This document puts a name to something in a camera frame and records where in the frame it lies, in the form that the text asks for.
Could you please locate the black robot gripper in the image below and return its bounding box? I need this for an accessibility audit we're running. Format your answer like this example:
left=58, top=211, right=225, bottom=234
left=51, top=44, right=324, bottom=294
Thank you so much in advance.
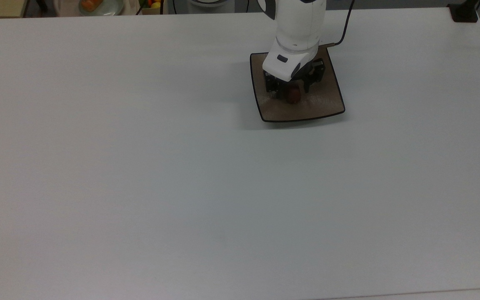
left=263, top=57, right=326, bottom=101

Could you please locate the small dark red date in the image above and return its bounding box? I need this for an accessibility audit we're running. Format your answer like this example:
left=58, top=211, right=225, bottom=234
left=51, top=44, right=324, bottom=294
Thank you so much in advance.
left=287, top=85, right=302, bottom=105

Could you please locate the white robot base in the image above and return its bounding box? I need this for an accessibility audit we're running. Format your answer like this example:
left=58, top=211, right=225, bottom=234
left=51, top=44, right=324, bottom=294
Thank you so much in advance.
left=187, top=0, right=237, bottom=13

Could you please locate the square brown ceramic plate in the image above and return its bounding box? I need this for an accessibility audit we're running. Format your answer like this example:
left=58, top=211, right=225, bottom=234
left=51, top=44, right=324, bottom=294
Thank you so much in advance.
left=250, top=46, right=346, bottom=123

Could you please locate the round plate with orange food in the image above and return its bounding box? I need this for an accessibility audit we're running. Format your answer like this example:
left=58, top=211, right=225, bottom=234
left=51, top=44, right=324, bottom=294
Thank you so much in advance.
left=77, top=0, right=124, bottom=17

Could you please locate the box of colourful fruit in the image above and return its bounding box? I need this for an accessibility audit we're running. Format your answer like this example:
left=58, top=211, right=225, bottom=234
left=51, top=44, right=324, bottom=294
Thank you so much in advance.
left=139, top=0, right=166, bottom=15

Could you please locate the black table clamp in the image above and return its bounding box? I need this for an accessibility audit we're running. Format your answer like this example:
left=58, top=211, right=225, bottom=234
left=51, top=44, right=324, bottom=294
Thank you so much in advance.
left=448, top=0, right=480, bottom=23

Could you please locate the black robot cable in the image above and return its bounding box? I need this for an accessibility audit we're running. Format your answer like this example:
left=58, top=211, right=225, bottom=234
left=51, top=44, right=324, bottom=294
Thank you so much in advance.
left=319, top=0, right=355, bottom=47

